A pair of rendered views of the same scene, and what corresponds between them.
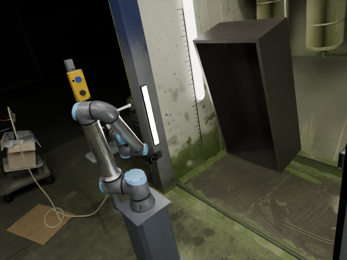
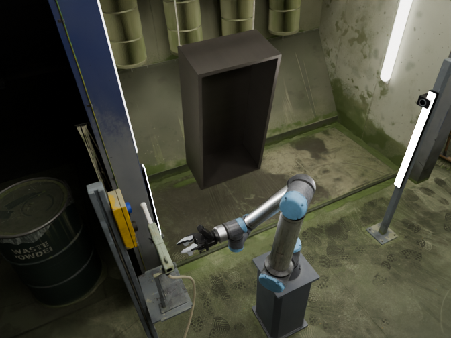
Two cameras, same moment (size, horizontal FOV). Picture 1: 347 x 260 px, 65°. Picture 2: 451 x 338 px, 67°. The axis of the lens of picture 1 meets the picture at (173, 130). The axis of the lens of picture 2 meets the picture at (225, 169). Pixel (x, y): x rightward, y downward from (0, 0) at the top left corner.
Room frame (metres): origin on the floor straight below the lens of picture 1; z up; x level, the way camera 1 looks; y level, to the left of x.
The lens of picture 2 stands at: (1.70, 1.61, 2.52)
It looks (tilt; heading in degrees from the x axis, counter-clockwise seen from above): 40 degrees down; 282
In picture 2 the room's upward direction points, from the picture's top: 3 degrees counter-clockwise
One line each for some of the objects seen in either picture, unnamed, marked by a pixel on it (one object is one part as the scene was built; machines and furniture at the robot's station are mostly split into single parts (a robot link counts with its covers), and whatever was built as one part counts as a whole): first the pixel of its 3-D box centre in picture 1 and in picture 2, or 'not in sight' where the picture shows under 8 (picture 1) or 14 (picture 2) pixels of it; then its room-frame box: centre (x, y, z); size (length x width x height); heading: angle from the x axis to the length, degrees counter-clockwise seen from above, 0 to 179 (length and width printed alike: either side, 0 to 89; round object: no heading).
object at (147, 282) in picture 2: (104, 151); (164, 290); (2.29, 0.67, 0.78); 0.31 x 0.23 x 0.01; 125
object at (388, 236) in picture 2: not in sight; (382, 233); (0.74, -0.61, 0.01); 0.20 x 0.20 x 0.01; 35
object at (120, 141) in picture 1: (120, 136); (234, 228); (1.92, 0.41, 1.07); 0.12 x 0.09 x 0.10; 36
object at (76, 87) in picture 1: (78, 85); (123, 220); (2.35, 0.72, 1.42); 0.12 x 0.06 x 0.26; 125
